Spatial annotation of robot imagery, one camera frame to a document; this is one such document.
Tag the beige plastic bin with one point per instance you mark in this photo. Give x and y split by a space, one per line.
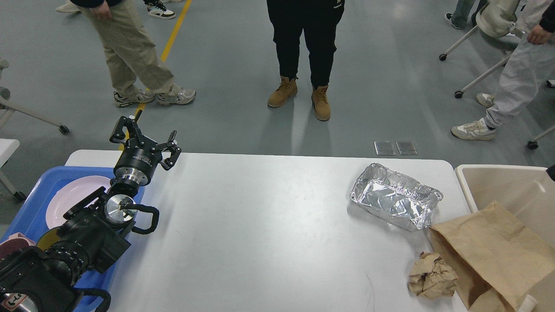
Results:
528 194

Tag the brown paper ball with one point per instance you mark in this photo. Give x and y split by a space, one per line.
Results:
431 277

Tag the blue mug yellow inside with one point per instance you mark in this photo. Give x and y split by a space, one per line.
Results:
48 239

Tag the person in khaki trousers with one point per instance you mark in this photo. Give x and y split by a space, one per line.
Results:
137 74

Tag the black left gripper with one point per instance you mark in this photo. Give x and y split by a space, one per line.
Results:
137 162

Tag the pink plate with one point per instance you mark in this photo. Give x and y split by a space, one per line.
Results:
71 194

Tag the large brown paper bag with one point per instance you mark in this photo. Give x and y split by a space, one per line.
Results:
498 260

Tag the metal floor plates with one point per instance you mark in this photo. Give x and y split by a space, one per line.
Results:
390 148

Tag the pink mug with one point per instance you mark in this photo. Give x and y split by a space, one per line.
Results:
14 243

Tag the blue plastic tray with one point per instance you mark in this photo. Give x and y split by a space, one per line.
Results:
31 221

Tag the white chair legs left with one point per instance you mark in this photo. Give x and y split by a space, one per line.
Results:
8 147

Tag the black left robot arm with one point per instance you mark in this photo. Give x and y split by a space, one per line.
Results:
93 236

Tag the aluminium foil tray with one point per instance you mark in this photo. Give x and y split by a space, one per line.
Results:
395 197

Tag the person in grey sweatpants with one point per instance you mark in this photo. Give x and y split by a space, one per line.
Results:
531 63

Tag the white sneaker top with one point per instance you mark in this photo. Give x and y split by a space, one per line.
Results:
157 9

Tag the person in jeans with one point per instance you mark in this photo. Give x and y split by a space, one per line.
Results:
459 17

